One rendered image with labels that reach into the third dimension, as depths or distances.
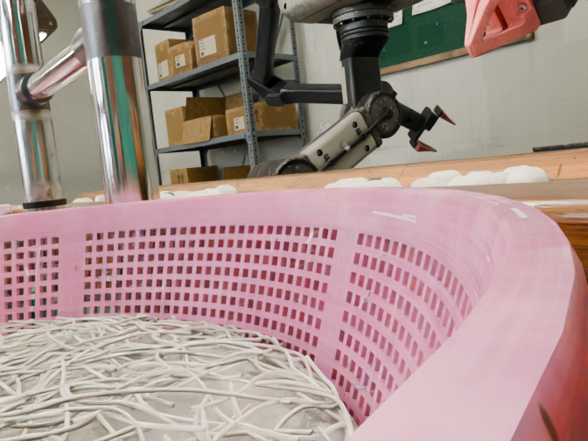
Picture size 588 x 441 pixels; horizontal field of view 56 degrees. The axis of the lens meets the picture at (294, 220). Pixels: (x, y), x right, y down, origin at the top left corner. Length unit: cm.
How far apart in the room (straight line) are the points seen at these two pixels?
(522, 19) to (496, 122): 215
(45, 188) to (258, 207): 23
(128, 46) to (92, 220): 7
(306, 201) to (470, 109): 261
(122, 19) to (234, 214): 10
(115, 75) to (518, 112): 247
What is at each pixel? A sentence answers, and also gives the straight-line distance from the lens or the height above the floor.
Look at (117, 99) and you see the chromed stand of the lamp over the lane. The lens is 24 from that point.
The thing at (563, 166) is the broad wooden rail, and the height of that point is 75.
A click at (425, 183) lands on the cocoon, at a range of 41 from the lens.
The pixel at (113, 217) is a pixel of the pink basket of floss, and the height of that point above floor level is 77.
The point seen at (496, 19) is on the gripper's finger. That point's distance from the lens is 57.
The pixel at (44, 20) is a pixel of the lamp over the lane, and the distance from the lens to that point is 104.
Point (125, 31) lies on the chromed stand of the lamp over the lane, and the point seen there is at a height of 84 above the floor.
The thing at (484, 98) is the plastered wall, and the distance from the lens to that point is 273.
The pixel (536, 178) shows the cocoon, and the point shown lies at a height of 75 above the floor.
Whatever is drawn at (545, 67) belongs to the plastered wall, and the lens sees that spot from 261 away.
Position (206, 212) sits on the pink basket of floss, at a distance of 20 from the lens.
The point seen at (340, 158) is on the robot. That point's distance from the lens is 119.
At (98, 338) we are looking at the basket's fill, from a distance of 17.
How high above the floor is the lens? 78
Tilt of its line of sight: 6 degrees down
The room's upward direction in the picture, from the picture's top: 6 degrees counter-clockwise
